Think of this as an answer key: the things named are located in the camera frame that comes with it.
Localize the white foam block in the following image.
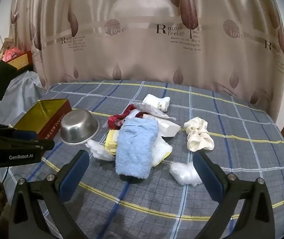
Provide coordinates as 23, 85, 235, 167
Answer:
157, 119, 181, 137

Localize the white towel gold print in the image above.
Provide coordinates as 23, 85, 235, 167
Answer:
142, 94, 170, 112

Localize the light blue towel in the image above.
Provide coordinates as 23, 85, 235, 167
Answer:
115, 118, 160, 179

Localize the red plastic bag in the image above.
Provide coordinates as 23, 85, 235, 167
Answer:
2, 48, 24, 61

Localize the white towel yellow trim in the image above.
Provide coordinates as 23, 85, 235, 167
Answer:
152, 137, 173, 167

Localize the translucent plastic cover sheet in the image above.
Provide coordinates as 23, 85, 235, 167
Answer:
0, 70, 48, 125

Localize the beige leaf print curtain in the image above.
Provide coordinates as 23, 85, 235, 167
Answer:
7, 0, 284, 110

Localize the crumpled white plastic bag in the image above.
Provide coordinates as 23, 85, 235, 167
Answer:
169, 161, 202, 186

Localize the red and gold tin box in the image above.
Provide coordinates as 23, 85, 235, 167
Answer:
13, 99, 72, 140

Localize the red box yellow label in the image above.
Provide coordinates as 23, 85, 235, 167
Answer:
2, 50, 34, 71

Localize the brown paper bag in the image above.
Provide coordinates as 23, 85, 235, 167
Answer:
3, 38, 14, 51

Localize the stainless steel bowl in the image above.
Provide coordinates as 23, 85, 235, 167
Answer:
60, 109, 100, 145

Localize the crumpled white tissue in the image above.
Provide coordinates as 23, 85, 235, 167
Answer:
86, 139, 116, 161

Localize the white floral print packet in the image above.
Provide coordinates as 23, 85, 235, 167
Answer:
133, 102, 177, 120

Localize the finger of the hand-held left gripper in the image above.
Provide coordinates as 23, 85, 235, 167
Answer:
0, 123, 38, 141
0, 138, 55, 153

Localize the cream silk scarf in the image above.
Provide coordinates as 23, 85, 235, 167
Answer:
184, 117, 215, 152

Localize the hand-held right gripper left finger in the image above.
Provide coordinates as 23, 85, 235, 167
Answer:
8, 149, 90, 239

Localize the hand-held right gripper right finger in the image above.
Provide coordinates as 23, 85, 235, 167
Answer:
192, 151, 276, 239

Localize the grey plaid bed sheet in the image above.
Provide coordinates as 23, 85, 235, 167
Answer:
0, 80, 284, 239

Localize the red patterned cloth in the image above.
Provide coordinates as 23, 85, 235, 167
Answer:
107, 104, 145, 130

